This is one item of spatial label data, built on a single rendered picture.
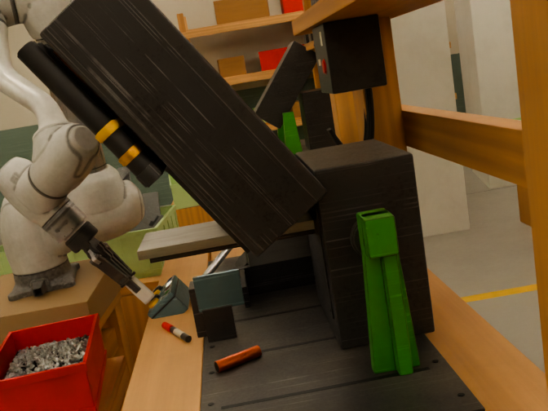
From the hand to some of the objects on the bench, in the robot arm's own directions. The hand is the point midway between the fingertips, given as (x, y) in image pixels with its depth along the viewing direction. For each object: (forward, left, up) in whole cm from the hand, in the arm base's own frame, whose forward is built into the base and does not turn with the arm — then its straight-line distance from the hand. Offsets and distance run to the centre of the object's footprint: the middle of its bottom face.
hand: (139, 289), depth 162 cm
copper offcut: (+18, -40, -5) cm, 44 cm away
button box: (+6, +4, -11) cm, 13 cm away
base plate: (+34, -18, -9) cm, 39 cm away
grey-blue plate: (+17, -25, -6) cm, 31 cm away
